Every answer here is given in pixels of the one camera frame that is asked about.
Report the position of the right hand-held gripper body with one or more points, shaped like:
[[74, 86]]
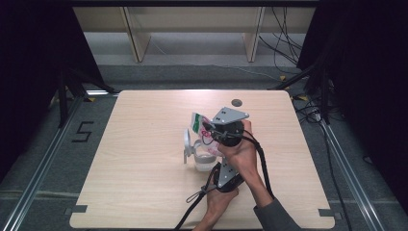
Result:
[[229, 117]]

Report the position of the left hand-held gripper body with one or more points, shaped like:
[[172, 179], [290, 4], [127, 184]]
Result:
[[228, 176]]

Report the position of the pink and white plastic bag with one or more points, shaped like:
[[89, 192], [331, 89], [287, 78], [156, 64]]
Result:
[[198, 123]]

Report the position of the clear jar with white lid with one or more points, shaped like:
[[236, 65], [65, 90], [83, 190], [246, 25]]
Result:
[[203, 162]]

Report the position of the person's right hand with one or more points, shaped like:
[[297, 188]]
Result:
[[243, 157]]

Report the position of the black metal stand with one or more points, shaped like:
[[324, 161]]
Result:
[[324, 96], [63, 96]]

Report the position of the light wooden shelf unit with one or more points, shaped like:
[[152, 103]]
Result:
[[192, 19]]

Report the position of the black curtain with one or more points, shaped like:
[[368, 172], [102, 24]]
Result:
[[369, 80], [29, 64]]

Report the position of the short aluminium rail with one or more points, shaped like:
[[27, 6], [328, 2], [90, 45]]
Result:
[[96, 92]]

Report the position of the long aluminium floor rail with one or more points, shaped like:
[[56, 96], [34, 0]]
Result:
[[349, 173], [38, 173]]

